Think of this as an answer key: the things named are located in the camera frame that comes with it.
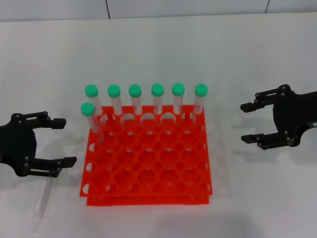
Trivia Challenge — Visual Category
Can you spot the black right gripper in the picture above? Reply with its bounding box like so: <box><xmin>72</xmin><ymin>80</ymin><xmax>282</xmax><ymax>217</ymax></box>
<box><xmin>240</xmin><ymin>84</ymin><xmax>317</xmax><ymax>151</ymax></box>

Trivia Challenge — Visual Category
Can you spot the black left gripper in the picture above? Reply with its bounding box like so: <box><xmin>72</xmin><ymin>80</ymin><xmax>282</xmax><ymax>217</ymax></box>
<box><xmin>0</xmin><ymin>111</ymin><xmax>77</xmax><ymax>178</ymax></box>

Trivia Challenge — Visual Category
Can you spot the clear test tube green cap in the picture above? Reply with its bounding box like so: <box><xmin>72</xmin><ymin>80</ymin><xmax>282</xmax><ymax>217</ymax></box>
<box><xmin>107</xmin><ymin>84</ymin><xmax>124</xmax><ymax>117</ymax></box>
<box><xmin>32</xmin><ymin>177</ymin><xmax>54</xmax><ymax>235</ymax></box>
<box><xmin>172</xmin><ymin>83</ymin><xmax>186</xmax><ymax>115</ymax></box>
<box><xmin>84</xmin><ymin>84</ymin><xmax>104</xmax><ymax>117</ymax></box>
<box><xmin>151</xmin><ymin>83</ymin><xmax>165</xmax><ymax>117</ymax></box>
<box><xmin>81</xmin><ymin>102</ymin><xmax>105</xmax><ymax>145</ymax></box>
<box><xmin>193</xmin><ymin>83</ymin><xmax>208</xmax><ymax>115</ymax></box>
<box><xmin>128</xmin><ymin>84</ymin><xmax>144</xmax><ymax>117</ymax></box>

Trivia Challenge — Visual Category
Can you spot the orange plastic test tube rack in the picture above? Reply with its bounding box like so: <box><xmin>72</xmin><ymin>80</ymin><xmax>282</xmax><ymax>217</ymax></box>
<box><xmin>79</xmin><ymin>105</ymin><xmax>213</xmax><ymax>207</ymax></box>

